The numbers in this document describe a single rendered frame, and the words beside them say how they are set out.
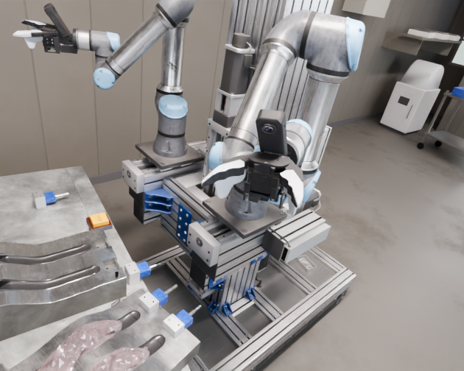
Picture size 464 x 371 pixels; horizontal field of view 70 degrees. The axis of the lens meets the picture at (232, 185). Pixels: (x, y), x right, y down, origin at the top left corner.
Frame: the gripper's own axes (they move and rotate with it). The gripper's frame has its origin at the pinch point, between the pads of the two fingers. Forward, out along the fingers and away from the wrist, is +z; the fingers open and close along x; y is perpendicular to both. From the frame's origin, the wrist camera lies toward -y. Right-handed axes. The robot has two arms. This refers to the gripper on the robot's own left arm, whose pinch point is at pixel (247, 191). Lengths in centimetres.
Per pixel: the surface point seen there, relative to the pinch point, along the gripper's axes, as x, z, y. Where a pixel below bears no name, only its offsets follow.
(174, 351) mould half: 20, -8, 58
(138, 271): 45, -26, 55
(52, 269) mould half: 64, -11, 49
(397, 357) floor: -62, -114, 156
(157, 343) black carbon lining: 25, -8, 58
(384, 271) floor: -55, -189, 155
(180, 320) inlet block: 22, -15, 55
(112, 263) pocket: 53, -24, 52
